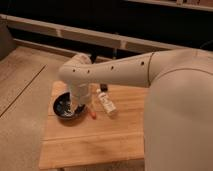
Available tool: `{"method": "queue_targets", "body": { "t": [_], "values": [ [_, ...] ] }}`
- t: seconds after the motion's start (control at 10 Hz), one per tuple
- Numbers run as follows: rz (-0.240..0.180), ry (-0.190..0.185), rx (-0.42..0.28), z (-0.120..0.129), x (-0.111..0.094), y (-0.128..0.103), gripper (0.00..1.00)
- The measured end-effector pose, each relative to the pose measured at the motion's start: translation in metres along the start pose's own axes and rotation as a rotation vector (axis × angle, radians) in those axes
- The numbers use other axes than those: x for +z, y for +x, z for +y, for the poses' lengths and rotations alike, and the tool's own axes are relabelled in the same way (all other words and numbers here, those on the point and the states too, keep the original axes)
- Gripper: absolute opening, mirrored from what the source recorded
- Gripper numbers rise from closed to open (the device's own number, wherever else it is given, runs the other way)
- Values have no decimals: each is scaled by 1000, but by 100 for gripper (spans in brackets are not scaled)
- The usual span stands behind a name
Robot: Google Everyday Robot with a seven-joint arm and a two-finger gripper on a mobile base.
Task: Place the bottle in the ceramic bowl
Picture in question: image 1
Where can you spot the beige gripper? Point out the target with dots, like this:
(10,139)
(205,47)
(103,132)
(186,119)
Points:
(79,95)

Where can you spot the grey rail ledge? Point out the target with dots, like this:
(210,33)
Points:
(56,35)

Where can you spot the white plastic bottle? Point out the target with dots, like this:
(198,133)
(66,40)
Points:
(105,101)

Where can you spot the orange carrot toy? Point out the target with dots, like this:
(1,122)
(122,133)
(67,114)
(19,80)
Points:
(92,111)

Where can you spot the wooden cutting board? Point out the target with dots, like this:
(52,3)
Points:
(86,141)

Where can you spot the black ceramic bowl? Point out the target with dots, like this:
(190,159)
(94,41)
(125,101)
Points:
(62,108)

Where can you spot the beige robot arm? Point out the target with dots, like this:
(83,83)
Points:
(178,111)

